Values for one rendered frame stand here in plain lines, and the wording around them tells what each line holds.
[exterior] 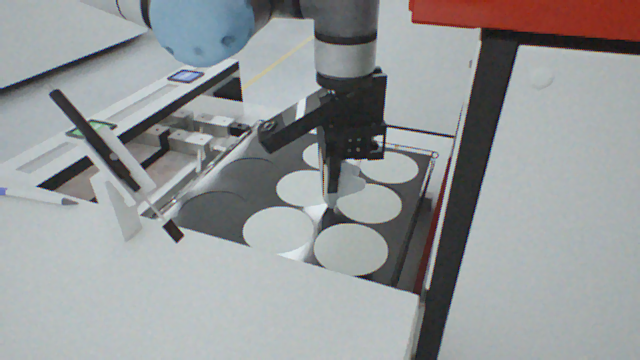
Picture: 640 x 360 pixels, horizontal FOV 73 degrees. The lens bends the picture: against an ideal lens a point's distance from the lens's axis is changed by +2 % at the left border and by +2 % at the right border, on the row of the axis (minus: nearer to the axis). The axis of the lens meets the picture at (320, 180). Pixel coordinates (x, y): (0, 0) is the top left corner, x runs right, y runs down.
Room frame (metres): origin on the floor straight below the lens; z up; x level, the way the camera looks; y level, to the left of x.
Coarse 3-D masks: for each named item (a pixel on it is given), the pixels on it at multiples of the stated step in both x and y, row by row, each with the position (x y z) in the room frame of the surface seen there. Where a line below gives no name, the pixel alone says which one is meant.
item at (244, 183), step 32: (224, 160) 0.65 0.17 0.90; (256, 160) 0.65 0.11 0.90; (288, 160) 0.65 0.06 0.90; (416, 160) 0.65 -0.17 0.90; (192, 192) 0.55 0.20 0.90; (224, 192) 0.55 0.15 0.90; (256, 192) 0.55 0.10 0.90; (416, 192) 0.55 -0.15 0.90; (192, 224) 0.47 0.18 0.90; (224, 224) 0.47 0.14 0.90; (320, 224) 0.47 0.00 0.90; (384, 224) 0.47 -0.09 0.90; (288, 256) 0.41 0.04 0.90
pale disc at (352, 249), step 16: (352, 224) 0.47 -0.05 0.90; (320, 240) 0.44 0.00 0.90; (336, 240) 0.44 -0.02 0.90; (352, 240) 0.44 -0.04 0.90; (368, 240) 0.44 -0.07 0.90; (384, 240) 0.44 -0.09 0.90; (320, 256) 0.41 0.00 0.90; (336, 256) 0.41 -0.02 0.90; (352, 256) 0.41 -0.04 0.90; (368, 256) 0.41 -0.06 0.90; (384, 256) 0.41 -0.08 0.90; (352, 272) 0.38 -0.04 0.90; (368, 272) 0.38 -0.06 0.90
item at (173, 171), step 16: (224, 144) 0.75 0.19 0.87; (160, 160) 0.68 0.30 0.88; (176, 160) 0.68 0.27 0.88; (192, 160) 0.68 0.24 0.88; (208, 160) 0.69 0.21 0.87; (160, 176) 0.62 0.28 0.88; (176, 176) 0.62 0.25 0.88; (192, 176) 0.64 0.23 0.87; (160, 192) 0.58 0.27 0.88; (176, 192) 0.60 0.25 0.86; (144, 208) 0.53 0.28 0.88
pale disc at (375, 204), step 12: (360, 192) 0.55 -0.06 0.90; (372, 192) 0.55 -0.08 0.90; (384, 192) 0.55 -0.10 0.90; (348, 204) 0.52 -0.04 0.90; (360, 204) 0.52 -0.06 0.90; (372, 204) 0.52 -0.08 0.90; (384, 204) 0.52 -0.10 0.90; (396, 204) 0.52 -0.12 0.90; (348, 216) 0.49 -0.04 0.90; (360, 216) 0.49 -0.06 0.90; (372, 216) 0.49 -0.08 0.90; (384, 216) 0.49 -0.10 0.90
